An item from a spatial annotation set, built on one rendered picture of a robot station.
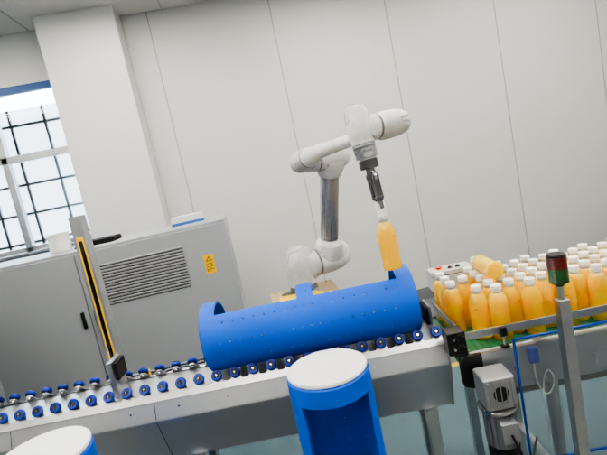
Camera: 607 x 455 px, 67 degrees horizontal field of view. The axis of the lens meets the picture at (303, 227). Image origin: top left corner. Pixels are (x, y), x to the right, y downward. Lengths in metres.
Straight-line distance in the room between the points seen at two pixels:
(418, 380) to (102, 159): 3.43
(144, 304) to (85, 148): 1.65
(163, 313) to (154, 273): 0.31
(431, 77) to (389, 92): 0.47
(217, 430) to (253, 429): 0.15
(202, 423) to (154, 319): 1.66
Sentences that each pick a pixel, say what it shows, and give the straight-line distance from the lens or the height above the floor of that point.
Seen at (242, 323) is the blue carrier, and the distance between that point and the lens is 1.87.
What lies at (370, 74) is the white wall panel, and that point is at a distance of 4.98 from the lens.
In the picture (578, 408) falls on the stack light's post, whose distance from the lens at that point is 1.97.
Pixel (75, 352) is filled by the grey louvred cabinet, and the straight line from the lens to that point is 3.82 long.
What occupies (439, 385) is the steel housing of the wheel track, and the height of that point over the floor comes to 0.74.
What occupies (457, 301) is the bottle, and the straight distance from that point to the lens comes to 2.04.
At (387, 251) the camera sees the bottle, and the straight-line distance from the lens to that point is 1.82.
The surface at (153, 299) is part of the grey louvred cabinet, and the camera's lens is 3.58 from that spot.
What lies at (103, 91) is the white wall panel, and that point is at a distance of 4.59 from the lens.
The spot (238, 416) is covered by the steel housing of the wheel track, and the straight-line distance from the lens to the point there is 2.04.
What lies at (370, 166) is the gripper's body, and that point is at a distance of 1.81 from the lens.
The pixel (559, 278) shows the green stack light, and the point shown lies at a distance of 1.76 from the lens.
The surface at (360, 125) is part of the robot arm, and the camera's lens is 1.81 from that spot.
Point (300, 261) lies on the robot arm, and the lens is 2.51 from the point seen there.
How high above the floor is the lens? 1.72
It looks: 8 degrees down
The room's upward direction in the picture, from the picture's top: 12 degrees counter-clockwise
